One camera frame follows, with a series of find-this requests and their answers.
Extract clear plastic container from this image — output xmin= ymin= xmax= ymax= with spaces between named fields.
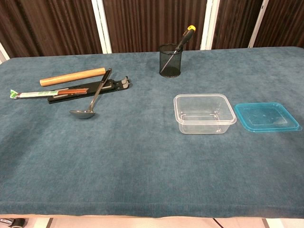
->
xmin=173 ymin=93 xmax=238 ymax=135

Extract blue plastic lid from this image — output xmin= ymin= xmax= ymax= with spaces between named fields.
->
xmin=234 ymin=102 xmax=303 ymax=133

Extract blue velvet tablecloth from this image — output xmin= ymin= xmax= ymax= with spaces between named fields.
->
xmin=0 ymin=46 xmax=304 ymax=218

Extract black flat folding stand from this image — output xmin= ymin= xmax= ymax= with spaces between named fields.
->
xmin=47 ymin=76 xmax=133 ymax=105

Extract black mesh pen holder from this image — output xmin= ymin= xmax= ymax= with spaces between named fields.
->
xmin=158 ymin=43 xmax=182 ymax=78

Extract stainless steel ladle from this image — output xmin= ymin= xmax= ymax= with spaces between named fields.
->
xmin=69 ymin=68 xmax=113 ymax=119

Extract wooden rolling pin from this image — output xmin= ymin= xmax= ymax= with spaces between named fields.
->
xmin=39 ymin=67 xmax=106 ymax=87

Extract dark brown ribbed partition panel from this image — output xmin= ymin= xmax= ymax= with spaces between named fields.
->
xmin=212 ymin=0 xmax=263 ymax=49
xmin=0 ymin=0 xmax=103 ymax=59
xmin=254 ymin=0 xmax=304 ymax=48
xmin=102 ymin=0 xmax=207 ymax=53

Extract chopsticks in paper sleeve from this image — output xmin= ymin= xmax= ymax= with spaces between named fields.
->
xmin=9 ymin=87 xmax=89 ymax=100

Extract silver and black metal fitting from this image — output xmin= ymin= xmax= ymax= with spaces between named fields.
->
xmin=0 ymin=217 xmax=26 ymax=228

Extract black yellow handled screwdriver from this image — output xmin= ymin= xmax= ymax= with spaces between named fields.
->
xmin=160 ymin=25 xmax=197 ymax=73

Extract white partition frame post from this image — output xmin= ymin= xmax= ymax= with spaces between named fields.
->
xmin=0 ymin=42 xmax=10 ymax=65
xmin=248 ymin=0 xmax=270 ymax=48
xmin=91 ymin=0 xmax=113 ymax=54
xmin=200 ymin=0 xmax=223 ymax=50

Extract thin black cable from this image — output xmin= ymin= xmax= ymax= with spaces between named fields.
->
xmin=212 ymin=217 xmax=225 ymax=228

